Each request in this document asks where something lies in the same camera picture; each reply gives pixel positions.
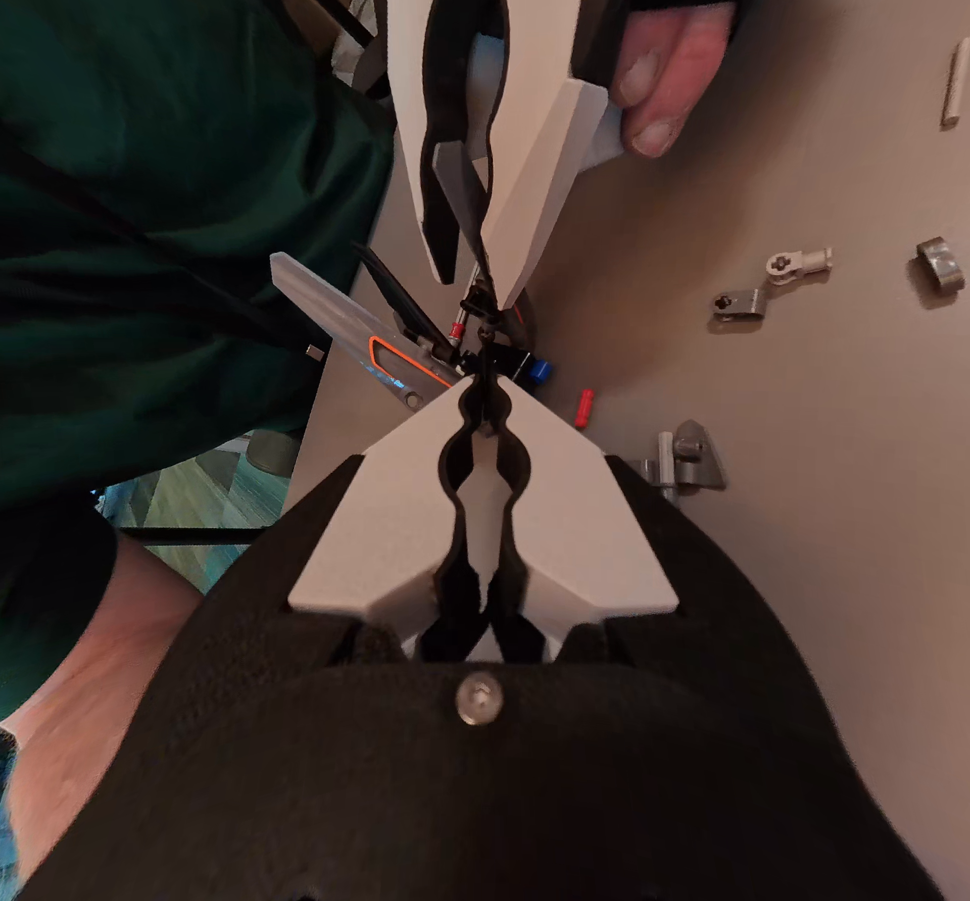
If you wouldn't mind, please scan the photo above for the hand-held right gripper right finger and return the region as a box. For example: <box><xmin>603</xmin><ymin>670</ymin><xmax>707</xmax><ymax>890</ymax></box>
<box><xmin>487</xmin><ymin>374</ymin><xmax>681</xmax><ymax>663</ymax></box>

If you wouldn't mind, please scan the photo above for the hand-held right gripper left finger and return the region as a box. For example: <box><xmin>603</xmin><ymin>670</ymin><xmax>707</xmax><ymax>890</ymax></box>
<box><xmin>286</xmin><ymin>375</ymin><xmax>490</xmax><ymax>663</ymax></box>

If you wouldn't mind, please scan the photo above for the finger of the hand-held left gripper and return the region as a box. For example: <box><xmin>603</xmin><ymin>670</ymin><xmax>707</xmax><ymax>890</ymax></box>
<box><xmin>385</xmin><ymin>0</ymin><xmax>463</xmax><ymax>287</ymax></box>
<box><xmin>481</xmin><ymin>0</ymin><xmax>611</xmax><ymax>311</ymax></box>

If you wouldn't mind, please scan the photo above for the grey lego wing assembly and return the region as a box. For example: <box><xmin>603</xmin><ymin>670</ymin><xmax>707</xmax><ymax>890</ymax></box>
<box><xmin>269</xmin><ymin>139</ymin><xmax>556</xmax><ymax>434</ymax></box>

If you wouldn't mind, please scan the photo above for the person's right forearm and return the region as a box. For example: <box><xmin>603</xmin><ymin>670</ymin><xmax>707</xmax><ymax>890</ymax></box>
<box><xmin>0</xmin><ymin>537</ymin><xmax>203</xmax><ymax>879</ymax></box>

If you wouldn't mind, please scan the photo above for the grey lego axle blue assembly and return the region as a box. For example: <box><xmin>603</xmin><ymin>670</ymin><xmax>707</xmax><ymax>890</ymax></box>
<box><xmin>644</xmin><ymin>420</ymin><xmax>729</xmax><ymax>510</ymax></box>

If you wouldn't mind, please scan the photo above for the dark grey lego connector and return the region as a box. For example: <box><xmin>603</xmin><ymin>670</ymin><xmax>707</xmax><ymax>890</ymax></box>
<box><xmin>711</xmin><ymin>287</ymin><xmax>770</xmax><ymax>322</ymax></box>

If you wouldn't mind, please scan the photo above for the short grey lego axle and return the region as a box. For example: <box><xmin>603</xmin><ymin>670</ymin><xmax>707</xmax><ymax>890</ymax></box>
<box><xmin>940</xmin><ymin>37</ymin><xmax>970</xmax><ymax>131</ymax></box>

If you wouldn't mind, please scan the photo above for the light grey lego connector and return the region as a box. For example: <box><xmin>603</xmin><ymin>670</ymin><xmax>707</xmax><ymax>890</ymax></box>
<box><xmin>765</xmin><ymin>245</ymin><xmax>835</xmax><ymax>286</ymax></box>

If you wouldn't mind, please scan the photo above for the small grey lego block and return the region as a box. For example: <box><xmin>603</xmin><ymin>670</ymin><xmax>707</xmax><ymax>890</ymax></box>
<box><xmin>914</xmin><ymin>236</ymin><xmax>963</xmax><ymax>288</ymax></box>

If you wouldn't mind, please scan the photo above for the person's left hand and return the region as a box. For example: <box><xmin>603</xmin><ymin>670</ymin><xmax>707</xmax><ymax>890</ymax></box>
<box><xmin>608</xmin><ymin>2</ymin><xmax>741</xmax><ymax>161</ymax></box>

